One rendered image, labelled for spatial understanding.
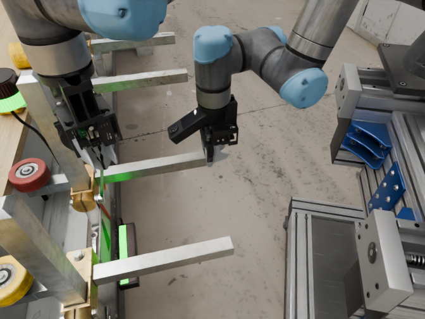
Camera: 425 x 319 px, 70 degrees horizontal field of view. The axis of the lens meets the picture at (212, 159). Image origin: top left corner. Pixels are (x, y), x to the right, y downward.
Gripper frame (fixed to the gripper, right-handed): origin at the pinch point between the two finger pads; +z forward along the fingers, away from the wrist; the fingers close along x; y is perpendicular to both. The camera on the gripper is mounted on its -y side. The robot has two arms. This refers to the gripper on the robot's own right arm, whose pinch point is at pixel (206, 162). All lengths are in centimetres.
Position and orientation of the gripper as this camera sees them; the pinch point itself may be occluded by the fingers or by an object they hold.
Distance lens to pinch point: 81.3
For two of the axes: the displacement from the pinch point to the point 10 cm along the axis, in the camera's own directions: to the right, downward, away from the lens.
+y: 9.7, -1.8, 1.5
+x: -2.3, -7.1, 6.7
